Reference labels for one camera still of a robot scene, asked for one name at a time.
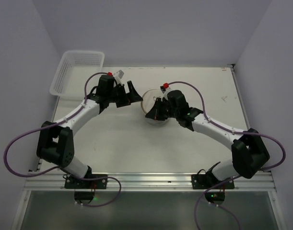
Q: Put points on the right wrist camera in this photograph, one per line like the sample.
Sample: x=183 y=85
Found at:
x=165 y=89

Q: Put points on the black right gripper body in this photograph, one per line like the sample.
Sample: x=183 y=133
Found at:
x=161 y=109

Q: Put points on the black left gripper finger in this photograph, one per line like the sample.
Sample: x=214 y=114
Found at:
x=134 y=98
x=132 y=90

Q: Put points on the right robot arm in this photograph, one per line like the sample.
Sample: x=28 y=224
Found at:
x=249 y=153

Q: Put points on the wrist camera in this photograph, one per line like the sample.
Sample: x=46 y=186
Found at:
x=165 y=89
x=118 y=76

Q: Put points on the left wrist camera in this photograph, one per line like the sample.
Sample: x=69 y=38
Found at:
x=118 y=76

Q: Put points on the white mesh laundry bag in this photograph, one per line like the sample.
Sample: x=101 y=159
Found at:
x=149 y=98

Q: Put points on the aluminium rail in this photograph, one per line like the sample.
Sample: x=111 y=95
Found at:
x=153 y=182
x=232 y=68

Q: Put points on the white plastic basket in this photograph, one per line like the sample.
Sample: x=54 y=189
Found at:
x=74 y=68

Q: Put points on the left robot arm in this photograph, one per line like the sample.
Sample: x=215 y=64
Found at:
x=56 y=140

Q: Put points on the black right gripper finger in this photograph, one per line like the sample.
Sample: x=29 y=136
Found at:
x=152 y=114
x=156 y=107

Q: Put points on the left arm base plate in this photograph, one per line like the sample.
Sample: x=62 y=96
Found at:
x=98 y=181

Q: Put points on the aluminium right side rail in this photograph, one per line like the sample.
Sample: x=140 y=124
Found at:
x=232 y=68

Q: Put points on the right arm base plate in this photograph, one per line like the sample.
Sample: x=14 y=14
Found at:
x=203 y=182

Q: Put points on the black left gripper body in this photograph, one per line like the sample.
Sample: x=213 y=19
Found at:
x=123 y=96

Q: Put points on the aluminium front rail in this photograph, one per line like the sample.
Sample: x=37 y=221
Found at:
x=153 y=182

